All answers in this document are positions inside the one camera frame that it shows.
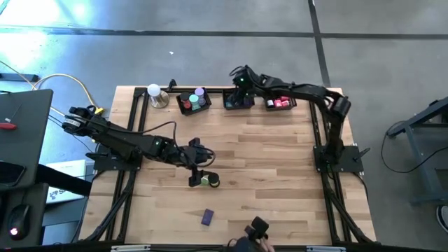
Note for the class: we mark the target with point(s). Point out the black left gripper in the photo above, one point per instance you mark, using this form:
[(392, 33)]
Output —
[(196, 157)]

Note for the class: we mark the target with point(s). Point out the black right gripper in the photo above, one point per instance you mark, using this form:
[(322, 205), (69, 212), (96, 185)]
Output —
[(245, 82)]

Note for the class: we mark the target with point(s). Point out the black hourglass green sand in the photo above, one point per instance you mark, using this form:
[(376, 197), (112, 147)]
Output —
[(214, 179)]

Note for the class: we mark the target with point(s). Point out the white pencil sharpener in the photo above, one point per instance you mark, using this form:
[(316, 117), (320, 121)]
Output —
[(270, 103)]

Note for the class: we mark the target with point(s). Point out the purple hourglass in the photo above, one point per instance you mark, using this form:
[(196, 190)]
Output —
[(199, 92)]

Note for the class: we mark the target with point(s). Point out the teal hourglass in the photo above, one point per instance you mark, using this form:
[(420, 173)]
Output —
[(193, 99)]

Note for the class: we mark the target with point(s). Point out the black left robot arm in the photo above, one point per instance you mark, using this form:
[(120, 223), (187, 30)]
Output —
[(133, 140)]

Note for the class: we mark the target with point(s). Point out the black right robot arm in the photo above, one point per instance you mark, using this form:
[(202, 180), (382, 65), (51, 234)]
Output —
[(301, 92)]

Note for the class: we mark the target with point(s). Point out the black plastic basket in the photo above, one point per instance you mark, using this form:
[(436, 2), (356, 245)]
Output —
[(225, 96), (206, 108), (293, 108)]

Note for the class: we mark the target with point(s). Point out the plain purple timer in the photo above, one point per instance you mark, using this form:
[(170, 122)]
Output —
[(207, 217)]

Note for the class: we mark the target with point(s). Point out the light bulb table lamp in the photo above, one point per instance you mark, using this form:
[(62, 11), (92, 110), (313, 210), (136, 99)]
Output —
[(154, 90)]

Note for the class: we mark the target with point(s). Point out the black handheld controller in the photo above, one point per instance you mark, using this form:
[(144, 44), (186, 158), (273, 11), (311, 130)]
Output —
[(259, 224)]

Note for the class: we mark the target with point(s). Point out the person's hand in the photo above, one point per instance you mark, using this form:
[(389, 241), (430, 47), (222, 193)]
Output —
[(267, 245)]

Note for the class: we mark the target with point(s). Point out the white printed box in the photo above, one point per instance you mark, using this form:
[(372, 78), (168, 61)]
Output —
[(66, 171)]

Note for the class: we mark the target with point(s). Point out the black glossy device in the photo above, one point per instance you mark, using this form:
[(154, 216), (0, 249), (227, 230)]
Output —
[(10, 173)]

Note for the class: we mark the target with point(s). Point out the black computer mouse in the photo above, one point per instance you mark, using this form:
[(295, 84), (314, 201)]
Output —
[(19, 218)]

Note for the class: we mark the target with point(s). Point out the grey metal cart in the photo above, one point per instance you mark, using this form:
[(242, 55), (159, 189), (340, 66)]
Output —
[(430, 111)]

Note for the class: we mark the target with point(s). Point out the black floor bar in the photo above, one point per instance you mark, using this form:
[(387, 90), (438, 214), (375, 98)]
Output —
[(17, 77)]

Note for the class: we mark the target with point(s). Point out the black aluminium table frame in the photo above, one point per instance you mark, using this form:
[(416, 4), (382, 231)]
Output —
[(120, 189)]

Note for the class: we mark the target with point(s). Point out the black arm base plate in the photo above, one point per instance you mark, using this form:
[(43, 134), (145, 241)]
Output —
[(350, 164), (105, 162)]

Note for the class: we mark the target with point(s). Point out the silver metal bracket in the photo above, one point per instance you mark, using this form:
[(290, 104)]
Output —
[(325, 249), (129, 248)]

